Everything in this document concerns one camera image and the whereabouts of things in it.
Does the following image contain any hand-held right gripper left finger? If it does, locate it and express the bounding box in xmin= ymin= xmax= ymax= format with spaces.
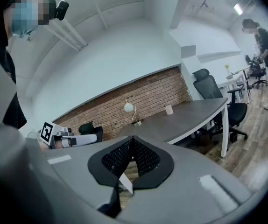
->
xmin=42 ymin=136 xmax=134 ymax=217

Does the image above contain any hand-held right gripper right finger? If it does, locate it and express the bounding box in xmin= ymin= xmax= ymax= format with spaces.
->
xmin=117 ymin=136 xmax=254 ymax=224

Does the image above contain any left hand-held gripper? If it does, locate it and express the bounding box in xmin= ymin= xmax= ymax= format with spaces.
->
xmin=40 ymin=121 xmax=99 ymax=150

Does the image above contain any person's left forearm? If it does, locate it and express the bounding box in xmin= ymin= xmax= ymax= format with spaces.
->
xmin=40 ymin=140 xmax=64 ymax=152

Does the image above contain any black office chair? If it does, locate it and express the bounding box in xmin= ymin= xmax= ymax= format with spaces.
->
xmin=78 ymin=121 xmax=104 ymax=142
xmin=244 ymin=54 xmax=268 ymax=89
xmin=192 ymin=68 xmax=249 ymax=140

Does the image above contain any gold lamp with white globe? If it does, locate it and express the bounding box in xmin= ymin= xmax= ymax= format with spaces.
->
xmin=124 ymin=99 xmax=144 ymax=127

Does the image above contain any person's black shirt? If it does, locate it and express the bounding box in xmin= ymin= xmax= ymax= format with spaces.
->
xmin=0 ymin=37 xmax=28 ymax=130

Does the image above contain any white desk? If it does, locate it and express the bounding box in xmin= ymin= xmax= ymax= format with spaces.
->
xmin=217 ymin=71 xmax=252 ymax=105

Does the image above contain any white vase with yellow flower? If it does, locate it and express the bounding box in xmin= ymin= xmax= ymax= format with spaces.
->
xmin=223 ymin=63 xmax=233 ymax=80

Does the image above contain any blue face mask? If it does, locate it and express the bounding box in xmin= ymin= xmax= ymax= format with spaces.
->
xmin=11 ymin=3 xmax=39 ymax=40

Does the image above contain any ceiling light strip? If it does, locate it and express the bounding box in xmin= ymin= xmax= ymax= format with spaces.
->
xmin=233 ymin=3 xmax=244 ymax=16

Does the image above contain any black head-worn camera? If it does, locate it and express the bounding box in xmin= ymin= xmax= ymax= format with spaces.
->
xmin=55 ymin=0 xmax=70 ymax=21

